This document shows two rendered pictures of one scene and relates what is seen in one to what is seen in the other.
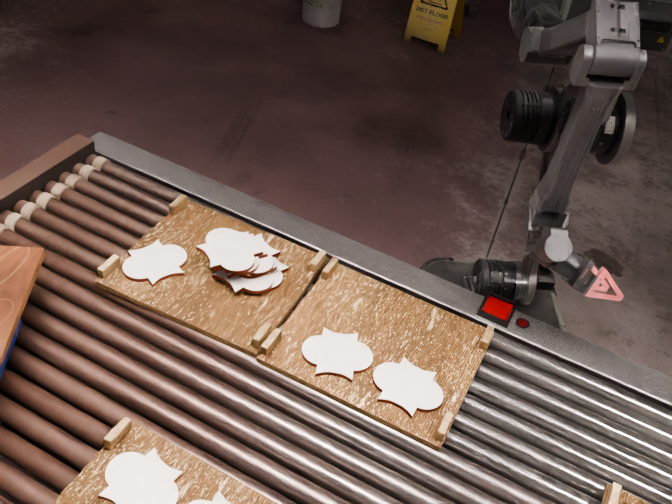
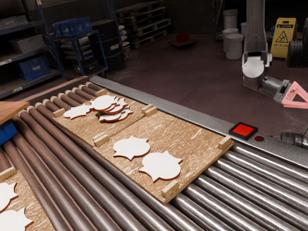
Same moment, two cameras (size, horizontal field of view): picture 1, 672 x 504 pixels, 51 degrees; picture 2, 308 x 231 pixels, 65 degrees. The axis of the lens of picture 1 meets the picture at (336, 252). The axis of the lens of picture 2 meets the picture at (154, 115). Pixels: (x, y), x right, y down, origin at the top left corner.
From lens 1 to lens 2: 0.89 m
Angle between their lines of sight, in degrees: 29
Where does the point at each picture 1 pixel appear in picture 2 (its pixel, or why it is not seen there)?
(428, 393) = (170, 169)
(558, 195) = (254, 37)
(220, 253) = (97, 103)
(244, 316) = (99, 131)
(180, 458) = (24, 189)
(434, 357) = (187, 152)
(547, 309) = not seen: outside the picture
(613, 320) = not seen: outside the picture
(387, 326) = (167, 136)
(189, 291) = (84, 121)
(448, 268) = not seen: hidden behind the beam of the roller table
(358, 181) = (237, 110)
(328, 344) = (129, 142)
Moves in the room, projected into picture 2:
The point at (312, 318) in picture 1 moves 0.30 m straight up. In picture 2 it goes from (130, 132) to (112, 63)
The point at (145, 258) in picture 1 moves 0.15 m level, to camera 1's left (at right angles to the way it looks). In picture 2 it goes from (75, 110) to (55, 107)
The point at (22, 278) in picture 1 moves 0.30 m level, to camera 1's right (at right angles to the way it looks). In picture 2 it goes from (11, 111) to (55, 118)
